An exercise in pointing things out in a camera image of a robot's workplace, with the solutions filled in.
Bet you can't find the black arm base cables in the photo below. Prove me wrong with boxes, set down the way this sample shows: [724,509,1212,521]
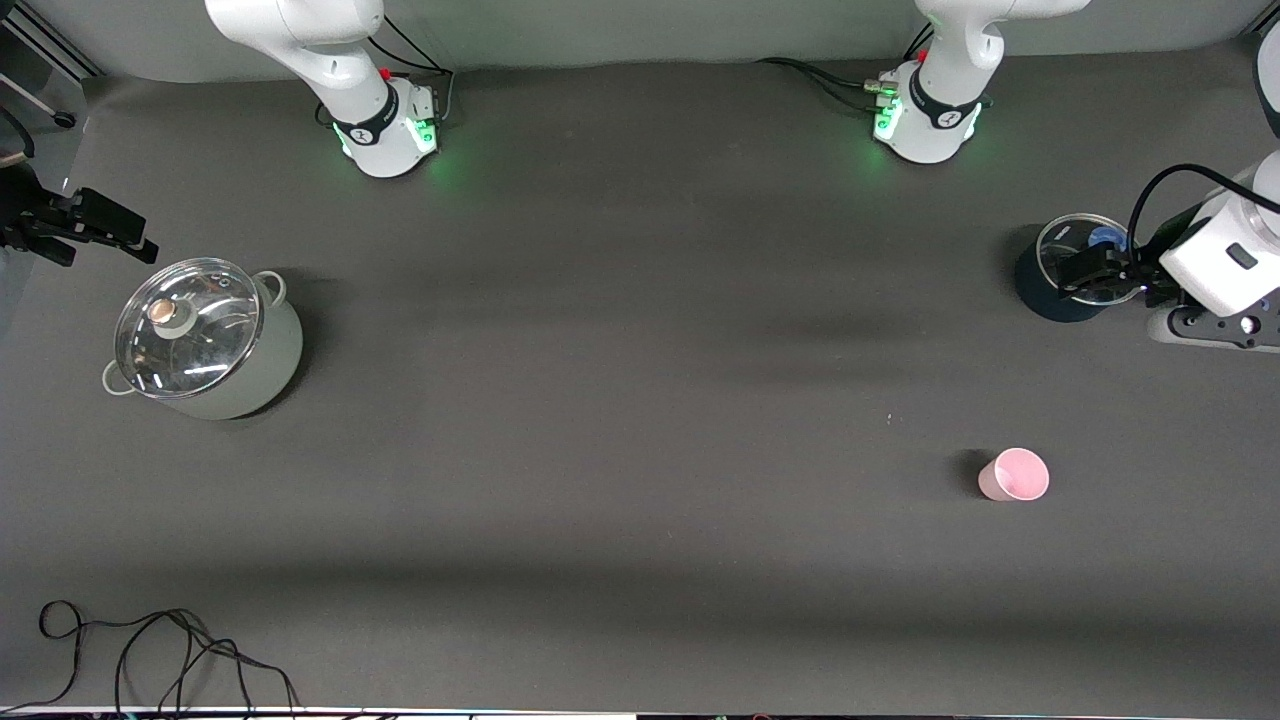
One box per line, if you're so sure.
[315,15,457,128]
[757,20,936,116]

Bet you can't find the glass lid with blue knob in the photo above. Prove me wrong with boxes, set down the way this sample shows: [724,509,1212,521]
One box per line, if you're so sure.
[1036,213,1147,306]

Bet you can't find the black right arm base cables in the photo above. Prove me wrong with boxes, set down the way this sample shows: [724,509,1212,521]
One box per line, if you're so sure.
[315,15,457,128]

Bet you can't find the pink plastic cup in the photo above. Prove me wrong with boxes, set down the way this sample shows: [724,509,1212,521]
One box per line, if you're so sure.
[978,447,1050,502]

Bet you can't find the black left arm wrist cable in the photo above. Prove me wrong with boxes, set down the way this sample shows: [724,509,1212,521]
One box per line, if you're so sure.
[1128,163,1251,271]

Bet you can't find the grey-green cooking pot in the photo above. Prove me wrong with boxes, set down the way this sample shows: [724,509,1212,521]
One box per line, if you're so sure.
[101,269,304,421]

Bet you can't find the thin black tangled cable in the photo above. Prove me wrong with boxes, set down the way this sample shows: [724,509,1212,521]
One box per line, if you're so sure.
[0,600,301,716]

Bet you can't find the dark blue saucepan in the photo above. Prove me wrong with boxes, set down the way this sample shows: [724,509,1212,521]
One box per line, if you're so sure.
[1014,213,1151,324]

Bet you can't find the glass lid with beige knob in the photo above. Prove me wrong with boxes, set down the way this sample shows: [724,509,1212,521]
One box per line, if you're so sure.
[114,258,263,399]

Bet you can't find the black left arm base cables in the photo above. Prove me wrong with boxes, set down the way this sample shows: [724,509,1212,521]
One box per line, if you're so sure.
[757,20,936,116]

